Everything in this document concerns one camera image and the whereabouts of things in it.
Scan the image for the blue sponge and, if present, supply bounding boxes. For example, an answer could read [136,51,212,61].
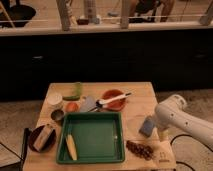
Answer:
[139,116,155,137]

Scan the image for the green plastic tray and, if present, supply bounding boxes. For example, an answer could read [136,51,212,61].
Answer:
[56,112,125,164]

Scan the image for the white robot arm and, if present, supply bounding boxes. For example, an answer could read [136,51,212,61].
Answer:
[154,94,213,149]

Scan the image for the orange red bowl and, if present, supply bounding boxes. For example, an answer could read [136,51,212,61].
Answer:
[100,89,126,111]

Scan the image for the grey metal scraper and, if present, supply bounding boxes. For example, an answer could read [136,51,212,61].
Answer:
[79,96,96,112]

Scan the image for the yellow corn cob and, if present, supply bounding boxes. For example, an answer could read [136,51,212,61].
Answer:
[66,134,77,161]

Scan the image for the red tomato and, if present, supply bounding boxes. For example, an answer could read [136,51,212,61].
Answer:
[65,102,79,112]

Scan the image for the small metal cup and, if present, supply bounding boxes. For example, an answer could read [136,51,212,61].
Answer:
[51,109,64,123]

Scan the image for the white paper cup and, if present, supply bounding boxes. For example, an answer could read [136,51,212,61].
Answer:
[47,92,63,109]

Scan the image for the sandwich slice on plate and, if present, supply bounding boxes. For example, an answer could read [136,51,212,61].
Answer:
[33,124,54,151]

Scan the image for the dark brown round plate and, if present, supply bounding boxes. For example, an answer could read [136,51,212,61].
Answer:
[29,124,56,153]

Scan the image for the black round stool base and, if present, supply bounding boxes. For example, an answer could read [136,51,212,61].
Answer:
[0,5,36,27]

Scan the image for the black cable on floor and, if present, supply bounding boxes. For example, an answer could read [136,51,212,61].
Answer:
[170,133,213,171]

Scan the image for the white handled kitchen tool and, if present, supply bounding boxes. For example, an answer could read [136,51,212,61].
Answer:
[96,93,132,107]

